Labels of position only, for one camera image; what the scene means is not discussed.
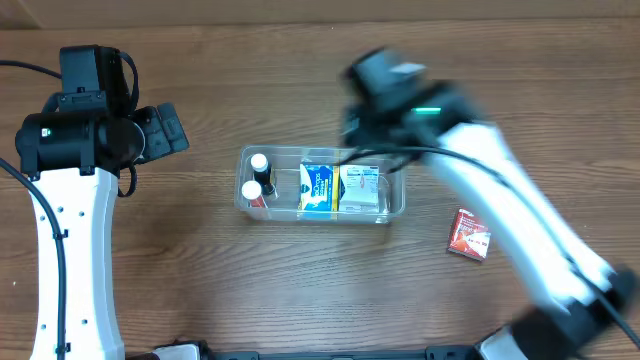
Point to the white medicine box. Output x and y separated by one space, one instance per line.
359 188

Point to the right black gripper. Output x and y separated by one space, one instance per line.
355 125

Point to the clear plastic container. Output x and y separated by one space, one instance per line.
285 162

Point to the dark bottle white cap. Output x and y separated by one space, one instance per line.
262 173

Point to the orange tube white cap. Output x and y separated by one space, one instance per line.
252 191

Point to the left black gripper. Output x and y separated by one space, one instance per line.
163 130

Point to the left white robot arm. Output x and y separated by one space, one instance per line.
71 156

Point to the red medicine box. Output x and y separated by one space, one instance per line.
469 236

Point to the blue VapoDrops box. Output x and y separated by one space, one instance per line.
318 192

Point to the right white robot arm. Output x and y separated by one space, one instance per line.
576 295

